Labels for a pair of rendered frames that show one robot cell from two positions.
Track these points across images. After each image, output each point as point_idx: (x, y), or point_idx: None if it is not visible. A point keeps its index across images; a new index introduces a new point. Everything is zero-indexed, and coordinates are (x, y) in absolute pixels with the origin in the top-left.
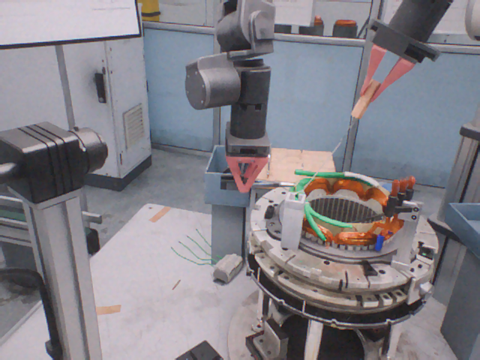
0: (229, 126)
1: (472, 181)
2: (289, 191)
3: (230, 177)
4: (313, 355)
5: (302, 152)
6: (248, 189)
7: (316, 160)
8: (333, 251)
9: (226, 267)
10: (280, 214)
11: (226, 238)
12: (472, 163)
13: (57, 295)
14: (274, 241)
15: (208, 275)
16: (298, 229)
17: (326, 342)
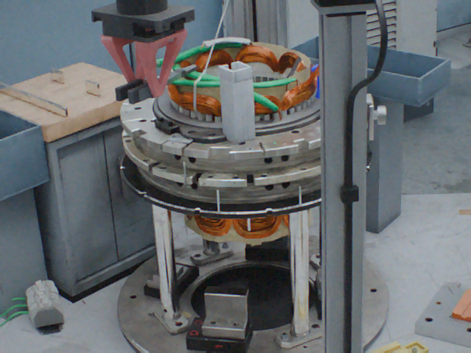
0: (125, 6)
1: (260, 30)
2: (184, 82)
3: (129, 85)
4: (307, 269)
5: (49, 76)
6: (164, 89)
7: (82, 76)
8: (289, 118)
9: (48, 301)
10: (182, 120)
11: (19, 259)
12: (252, 8)
13: (365, 113)
14: (220, 143)
15: (23, 334)
16: (252, 106)
17: (252, 296)
